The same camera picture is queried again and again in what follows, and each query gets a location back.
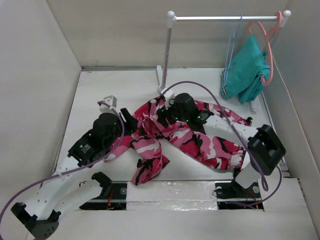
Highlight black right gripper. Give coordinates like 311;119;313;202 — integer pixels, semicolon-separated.
156;98;189;129

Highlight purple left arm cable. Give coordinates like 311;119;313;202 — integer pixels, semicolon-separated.
0;99;126;223

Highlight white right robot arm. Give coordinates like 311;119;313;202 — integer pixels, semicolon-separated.
158;90;286;197

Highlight blue wire hanger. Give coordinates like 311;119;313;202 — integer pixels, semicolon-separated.
223;15;243;85

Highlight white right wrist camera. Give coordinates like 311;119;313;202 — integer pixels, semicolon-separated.
161;89;175;110

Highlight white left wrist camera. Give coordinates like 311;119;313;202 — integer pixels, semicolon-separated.
97;95;117;113

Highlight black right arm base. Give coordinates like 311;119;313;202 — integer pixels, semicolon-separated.
212;181;264;210

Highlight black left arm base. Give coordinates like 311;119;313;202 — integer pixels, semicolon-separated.
79;181;128;211

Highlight pink plastic hanger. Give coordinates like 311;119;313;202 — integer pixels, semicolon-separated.
253;11;283;87

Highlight pink camouflage trousers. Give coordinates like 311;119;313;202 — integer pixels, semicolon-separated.
105;97;246;186

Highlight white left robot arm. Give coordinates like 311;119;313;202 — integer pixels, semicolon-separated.
11;108;138;240

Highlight teal garment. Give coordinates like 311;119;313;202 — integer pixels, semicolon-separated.
220;34;270;104

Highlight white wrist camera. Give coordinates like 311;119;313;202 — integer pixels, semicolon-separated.
97;95;117;113
161;89;175;110

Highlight white clothes rack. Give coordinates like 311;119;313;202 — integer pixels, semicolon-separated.
155;9;292;115

